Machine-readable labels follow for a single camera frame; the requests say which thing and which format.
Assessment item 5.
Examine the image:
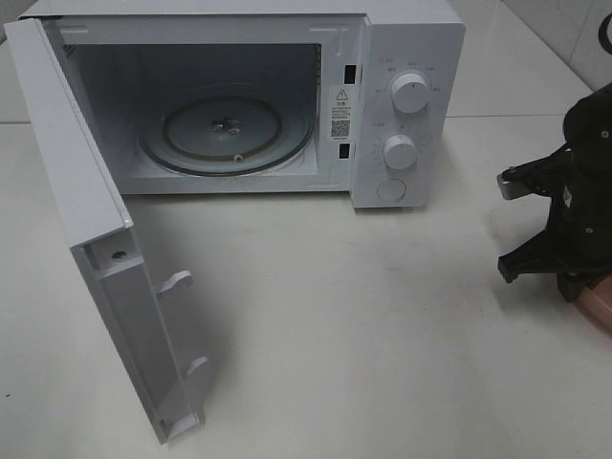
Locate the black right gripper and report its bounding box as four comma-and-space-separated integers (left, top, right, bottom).
496, 138, 612, 303

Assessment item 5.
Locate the pink round plate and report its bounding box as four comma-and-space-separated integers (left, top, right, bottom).
577, 276, 612, 332

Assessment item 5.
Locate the round white door button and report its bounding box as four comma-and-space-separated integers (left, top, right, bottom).
377, 179, 406, 203

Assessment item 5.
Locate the white microwave door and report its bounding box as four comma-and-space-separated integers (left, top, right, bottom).
5, 18, 208, 444

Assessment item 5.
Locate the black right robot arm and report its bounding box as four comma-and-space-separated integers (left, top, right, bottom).
497, 86, 611, 302

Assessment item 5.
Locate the lower white microwave knob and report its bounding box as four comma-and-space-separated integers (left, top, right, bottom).
382, 135, 418, 170

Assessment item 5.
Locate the white microwave knob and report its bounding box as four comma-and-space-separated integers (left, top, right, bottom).
382, 135, 418, 170
390, 70, 431, 114

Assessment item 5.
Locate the upper white microwave knob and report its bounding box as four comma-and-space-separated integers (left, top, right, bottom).
390, 70, 431, 114

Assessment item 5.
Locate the white microwave oven body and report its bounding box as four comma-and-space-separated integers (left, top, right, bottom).
13, 1, 466, 208

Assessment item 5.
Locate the white warning label sticker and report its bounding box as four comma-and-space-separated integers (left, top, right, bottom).
328, 84, 355, 142

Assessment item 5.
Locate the glass microwave turntable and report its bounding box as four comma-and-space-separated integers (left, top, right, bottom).
140, 83, 317, 177

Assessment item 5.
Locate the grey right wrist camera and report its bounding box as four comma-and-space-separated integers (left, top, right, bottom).
496, 174, 534, 201

